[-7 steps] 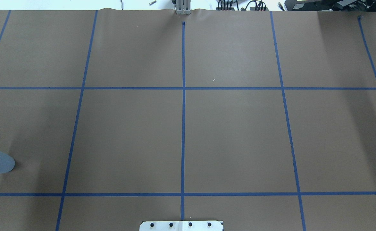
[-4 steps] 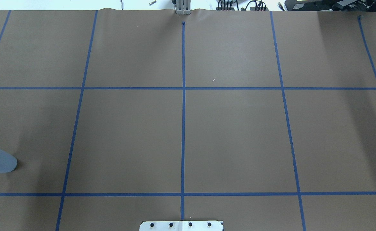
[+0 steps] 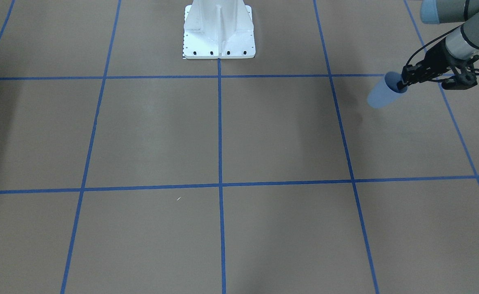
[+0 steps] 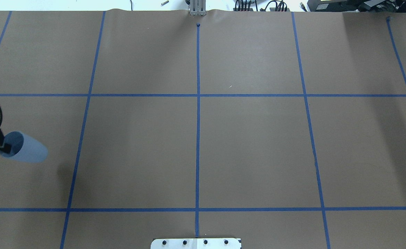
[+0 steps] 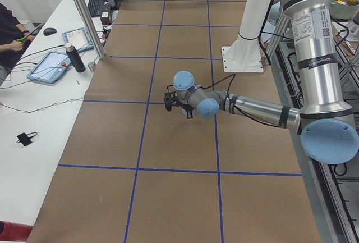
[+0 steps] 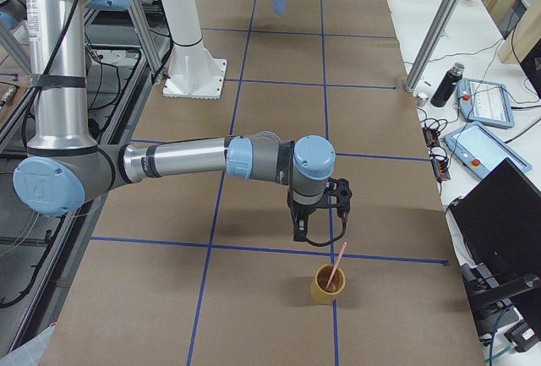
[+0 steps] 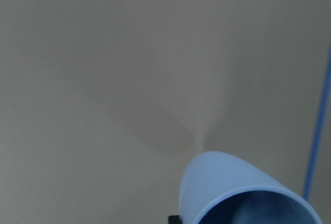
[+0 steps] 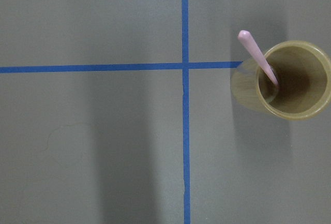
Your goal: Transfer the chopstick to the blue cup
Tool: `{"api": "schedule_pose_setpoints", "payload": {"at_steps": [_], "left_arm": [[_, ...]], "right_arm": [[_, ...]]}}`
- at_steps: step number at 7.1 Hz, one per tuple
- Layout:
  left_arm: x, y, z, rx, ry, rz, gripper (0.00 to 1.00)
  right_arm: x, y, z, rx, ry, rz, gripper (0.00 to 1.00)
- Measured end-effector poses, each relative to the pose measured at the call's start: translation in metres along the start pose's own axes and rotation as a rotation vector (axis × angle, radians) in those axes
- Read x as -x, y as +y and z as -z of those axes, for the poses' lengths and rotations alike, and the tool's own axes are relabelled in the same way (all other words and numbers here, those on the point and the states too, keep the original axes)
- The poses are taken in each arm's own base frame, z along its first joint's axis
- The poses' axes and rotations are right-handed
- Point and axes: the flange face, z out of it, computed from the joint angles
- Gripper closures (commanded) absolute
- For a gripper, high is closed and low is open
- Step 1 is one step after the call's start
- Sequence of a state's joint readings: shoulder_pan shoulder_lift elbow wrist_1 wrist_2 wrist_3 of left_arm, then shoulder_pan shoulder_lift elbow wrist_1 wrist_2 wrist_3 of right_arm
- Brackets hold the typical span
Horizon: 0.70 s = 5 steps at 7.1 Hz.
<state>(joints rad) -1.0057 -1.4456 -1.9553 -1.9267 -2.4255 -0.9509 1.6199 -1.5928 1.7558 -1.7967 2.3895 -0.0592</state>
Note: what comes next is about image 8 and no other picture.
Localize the yellow-brown cup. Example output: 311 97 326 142
231 40 330 121

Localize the pink chopstick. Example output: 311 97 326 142
237 30 279 87

